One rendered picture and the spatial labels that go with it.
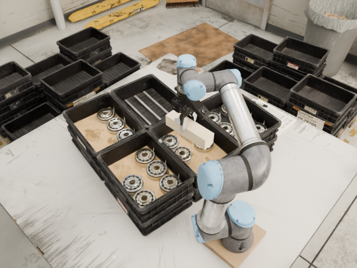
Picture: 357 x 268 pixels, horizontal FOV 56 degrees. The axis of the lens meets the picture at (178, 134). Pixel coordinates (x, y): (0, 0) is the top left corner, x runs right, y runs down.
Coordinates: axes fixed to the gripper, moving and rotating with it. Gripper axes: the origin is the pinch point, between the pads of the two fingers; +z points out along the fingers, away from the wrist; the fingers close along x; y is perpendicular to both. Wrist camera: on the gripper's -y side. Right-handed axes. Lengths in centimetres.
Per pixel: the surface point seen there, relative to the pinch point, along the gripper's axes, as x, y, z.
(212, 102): -40.2, 17.0, 20.1
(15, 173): 61, 72, 39
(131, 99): -14, 60, 26
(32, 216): 69, 40, 39
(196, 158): -5.5, -1.0, 25.7
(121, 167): 24.9, 22.9, 25.7
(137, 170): 20.6, 15.3, 25.7
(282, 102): -119, 7, 62
